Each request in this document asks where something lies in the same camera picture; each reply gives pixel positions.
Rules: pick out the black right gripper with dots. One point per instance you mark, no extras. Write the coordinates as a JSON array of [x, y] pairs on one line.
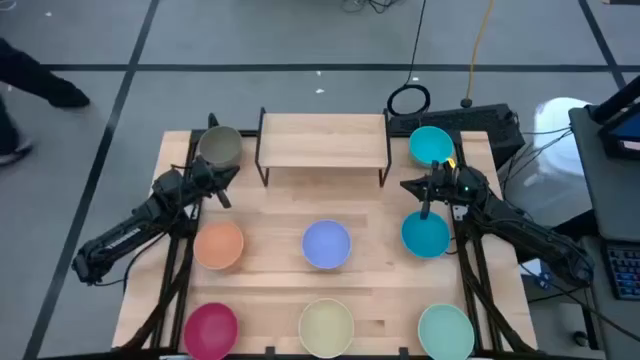
[[447, 185]]

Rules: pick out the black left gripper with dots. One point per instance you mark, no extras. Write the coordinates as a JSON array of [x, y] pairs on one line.
[[205, 175]]

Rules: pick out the grey olive bowl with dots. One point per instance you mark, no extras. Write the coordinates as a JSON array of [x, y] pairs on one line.
[[220, 142]]

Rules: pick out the teal green bowl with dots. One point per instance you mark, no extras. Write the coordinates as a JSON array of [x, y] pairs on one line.
[[430, 142]]

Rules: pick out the cyan blue bowl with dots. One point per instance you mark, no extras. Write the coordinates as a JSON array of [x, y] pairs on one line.
[[425, 237]]

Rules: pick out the orange bowl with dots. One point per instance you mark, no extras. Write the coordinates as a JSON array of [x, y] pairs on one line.
[[218, 245]]

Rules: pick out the periwinkle purple bowl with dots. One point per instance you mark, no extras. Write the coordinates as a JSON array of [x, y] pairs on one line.
[[326, 244]]

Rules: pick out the mint green bowl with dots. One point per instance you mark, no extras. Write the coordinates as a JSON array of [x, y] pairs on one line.
[[446, 332]]

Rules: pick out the magenta bowl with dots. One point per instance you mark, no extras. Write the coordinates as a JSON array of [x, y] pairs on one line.
[[211, 331]]

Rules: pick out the pale yellow bowl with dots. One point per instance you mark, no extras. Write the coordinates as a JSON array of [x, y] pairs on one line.
[[326, 327]]

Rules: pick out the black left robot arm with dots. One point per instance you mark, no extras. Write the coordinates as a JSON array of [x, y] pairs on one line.
[[125, 235]]

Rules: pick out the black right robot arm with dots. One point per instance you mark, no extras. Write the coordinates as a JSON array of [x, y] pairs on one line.
[[525, 235]]

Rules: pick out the wooden shelf with black legs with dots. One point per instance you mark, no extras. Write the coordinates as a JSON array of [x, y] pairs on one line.
[[322, 140]]

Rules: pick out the black computer case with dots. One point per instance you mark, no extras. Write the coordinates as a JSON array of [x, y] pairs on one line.
[[480, 125]]

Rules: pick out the black desk beam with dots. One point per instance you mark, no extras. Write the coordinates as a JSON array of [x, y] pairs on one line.
[[575, 227]]

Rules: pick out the black monitor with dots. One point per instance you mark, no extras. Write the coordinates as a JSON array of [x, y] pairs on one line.
[[620, 135]]

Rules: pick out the person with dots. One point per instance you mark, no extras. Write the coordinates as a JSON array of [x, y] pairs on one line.
[[30, 75]]

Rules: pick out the black caster wheel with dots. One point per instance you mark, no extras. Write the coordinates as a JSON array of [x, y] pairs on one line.
[[580, 339]]

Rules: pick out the black keyboard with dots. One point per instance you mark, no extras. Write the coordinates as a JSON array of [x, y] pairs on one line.
[[625, 272]]

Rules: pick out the grey keyboard desk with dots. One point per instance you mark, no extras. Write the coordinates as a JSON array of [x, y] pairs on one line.
[[620, 330]]

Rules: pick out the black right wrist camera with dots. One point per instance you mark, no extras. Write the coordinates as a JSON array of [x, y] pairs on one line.
[[425, 205]]

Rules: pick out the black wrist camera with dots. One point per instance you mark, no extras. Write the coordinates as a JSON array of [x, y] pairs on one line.
[[224, 197], [425, 205]]

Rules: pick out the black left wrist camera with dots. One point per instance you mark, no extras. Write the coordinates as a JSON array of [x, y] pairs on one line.
[[224, 197]]

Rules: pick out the white arm base bracket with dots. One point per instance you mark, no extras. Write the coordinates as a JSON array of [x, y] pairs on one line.
[[459, 212]]

